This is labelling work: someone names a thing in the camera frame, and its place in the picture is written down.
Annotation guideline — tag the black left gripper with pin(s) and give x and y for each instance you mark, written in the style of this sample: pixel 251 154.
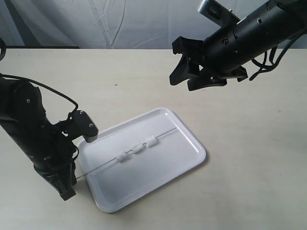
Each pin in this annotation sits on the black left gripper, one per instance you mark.
pixel 49 150

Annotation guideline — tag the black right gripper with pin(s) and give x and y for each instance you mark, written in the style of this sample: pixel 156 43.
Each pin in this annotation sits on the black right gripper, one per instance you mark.
pixel 226 51

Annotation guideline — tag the thin metal skewer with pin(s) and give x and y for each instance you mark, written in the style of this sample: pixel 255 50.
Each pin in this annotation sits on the thin metal skewer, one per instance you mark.
pixel 113 160

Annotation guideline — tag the white foam piece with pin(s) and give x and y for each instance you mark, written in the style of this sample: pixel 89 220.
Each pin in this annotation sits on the white foam piece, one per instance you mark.
pixel 151 141
pixel 123 157
pixel 138 148

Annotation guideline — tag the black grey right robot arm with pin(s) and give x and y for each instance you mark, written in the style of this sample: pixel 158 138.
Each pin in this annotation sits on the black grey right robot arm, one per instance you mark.
pixel 290 18

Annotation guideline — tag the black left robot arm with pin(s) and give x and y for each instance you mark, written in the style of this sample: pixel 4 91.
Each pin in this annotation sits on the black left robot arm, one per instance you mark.
pixel 18 97

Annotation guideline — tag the white rectangular plastic tray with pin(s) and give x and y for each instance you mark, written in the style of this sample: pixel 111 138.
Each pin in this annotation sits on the white rectangular plastic tray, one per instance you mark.
pixel 119 184

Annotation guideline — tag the white backdrop cloth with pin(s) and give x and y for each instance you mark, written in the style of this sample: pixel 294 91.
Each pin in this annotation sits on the white backdrop cloth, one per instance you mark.
pixel 110 24

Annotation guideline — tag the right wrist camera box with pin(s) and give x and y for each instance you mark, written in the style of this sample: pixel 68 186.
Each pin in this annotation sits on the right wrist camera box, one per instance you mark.
pixel 217 13

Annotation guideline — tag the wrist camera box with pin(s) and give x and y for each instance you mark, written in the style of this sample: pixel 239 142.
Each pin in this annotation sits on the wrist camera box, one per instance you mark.
pixel 81 125
pixel 217 13

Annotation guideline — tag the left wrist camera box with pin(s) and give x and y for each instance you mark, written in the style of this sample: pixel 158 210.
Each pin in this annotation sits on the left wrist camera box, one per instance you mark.
pixel 81 125

